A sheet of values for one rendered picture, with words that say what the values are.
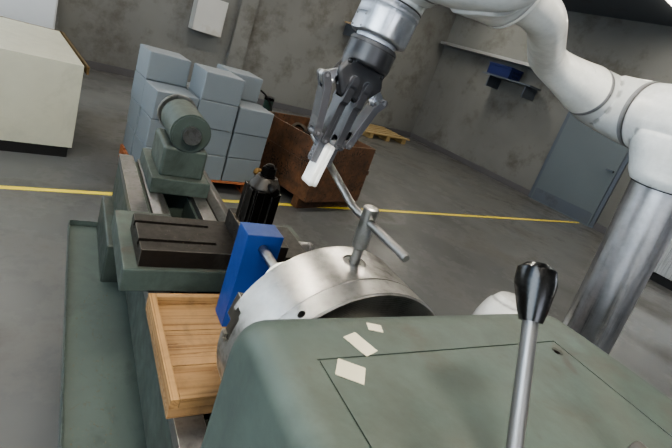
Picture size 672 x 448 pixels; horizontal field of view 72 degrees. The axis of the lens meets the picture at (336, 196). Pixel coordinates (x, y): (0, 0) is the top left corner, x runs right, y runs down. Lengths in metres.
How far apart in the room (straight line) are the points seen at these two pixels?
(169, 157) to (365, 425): 1.38
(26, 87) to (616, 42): 8.80
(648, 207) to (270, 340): 0.76
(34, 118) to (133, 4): 4.34
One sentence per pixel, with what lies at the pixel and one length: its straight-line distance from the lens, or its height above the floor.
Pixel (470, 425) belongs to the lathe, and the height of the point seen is 1.25.
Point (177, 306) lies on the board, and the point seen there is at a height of 0.89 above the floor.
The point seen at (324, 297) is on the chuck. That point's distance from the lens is 0.59.
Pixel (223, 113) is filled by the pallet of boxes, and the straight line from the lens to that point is 3.94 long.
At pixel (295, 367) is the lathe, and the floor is 1.25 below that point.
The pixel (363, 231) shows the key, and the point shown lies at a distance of 0.63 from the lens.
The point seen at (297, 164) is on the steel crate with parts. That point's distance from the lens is 4.35.
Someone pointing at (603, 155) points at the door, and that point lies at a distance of 9.39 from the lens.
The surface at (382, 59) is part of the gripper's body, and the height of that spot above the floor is 1.51.
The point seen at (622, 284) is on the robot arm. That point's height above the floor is 1.27.
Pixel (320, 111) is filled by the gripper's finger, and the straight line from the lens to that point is 0.69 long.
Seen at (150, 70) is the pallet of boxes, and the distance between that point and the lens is 4.06.
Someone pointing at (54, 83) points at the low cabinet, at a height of 0.58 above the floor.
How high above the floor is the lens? 1.51
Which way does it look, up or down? 17 degrees down
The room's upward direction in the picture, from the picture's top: 19 degrees clockwise
